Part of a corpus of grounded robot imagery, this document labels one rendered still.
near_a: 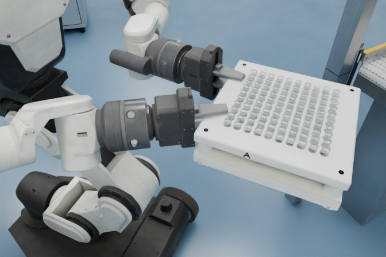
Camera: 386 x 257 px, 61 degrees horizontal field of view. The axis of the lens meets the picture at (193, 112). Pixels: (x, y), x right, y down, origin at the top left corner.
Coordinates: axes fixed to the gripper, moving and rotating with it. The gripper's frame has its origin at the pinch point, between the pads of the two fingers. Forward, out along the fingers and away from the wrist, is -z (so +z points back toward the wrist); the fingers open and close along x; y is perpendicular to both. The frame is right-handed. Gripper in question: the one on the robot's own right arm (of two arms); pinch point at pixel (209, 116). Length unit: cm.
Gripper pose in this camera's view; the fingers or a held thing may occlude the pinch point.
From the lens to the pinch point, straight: 58.3
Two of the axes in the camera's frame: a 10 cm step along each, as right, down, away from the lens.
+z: -9.9, 1.0, -1.0
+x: 0.1, 7.5, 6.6
